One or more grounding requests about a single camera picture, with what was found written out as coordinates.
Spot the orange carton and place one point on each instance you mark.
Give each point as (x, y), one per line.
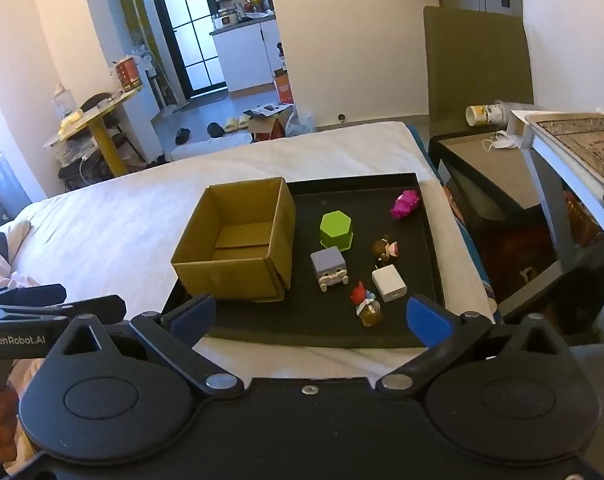
(284, 87)

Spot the white printed cup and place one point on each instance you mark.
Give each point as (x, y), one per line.
(484, 114)

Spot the glass jar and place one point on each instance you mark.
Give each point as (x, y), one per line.
(63, 102)

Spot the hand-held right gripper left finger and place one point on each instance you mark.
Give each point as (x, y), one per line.
(194, 317)

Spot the brown-haired doll figurine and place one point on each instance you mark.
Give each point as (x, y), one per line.
(381, 249)

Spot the brown cardboard box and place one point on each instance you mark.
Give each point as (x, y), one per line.
(232, 275)

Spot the black shoe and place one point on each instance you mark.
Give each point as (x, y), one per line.
(215, 129)
(183, 136)

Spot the white charger plug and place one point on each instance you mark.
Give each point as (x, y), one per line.
(389, 284)

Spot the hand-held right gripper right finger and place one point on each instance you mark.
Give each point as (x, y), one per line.
(429, 322)

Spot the black tray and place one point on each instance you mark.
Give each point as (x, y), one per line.
(362, 200)

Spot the olive green upright panel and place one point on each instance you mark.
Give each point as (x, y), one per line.
(476, 70)

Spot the open cardboard box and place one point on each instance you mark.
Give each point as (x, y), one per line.
(267, 127)

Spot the round yellow table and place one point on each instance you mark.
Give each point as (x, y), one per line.
(104, 145)

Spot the red-haired figurine with bottle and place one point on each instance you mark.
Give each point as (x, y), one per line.
(369, 312)

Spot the pink toy figure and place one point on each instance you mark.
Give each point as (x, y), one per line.
(404, 205)

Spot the green hexagonal box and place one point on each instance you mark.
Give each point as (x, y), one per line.
(336, 230)

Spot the black framed glass door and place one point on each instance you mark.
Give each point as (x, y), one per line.
(192, 35)

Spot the clear plastic bag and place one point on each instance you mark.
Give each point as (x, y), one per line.
(302, 125)

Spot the black side table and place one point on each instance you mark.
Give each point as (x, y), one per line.
(481, 170)

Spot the printed paper sheet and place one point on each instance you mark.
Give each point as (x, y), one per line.
(581, 140)

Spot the white floor mat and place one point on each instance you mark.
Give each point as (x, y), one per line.
(207, 148)

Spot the white standing fan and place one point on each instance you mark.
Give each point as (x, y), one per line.
(144, 57)

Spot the yellow slipper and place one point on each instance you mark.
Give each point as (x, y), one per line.
(231, 125)
(244, 121)

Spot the white kitchen cabinet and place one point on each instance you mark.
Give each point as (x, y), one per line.
(242, 55)

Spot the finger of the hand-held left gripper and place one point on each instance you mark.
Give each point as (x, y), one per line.
(27, 294)
(82, 308)

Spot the grey cube toy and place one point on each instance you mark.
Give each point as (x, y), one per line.
(328, 262)

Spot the dark cloth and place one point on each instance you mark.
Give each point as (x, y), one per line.
(2, 240)

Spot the pale crumpled duvet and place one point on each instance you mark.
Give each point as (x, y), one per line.
(2, 267)

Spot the red tin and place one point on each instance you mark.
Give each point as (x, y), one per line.
(128, 75)

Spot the white table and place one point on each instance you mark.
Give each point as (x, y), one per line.
(546, 165)

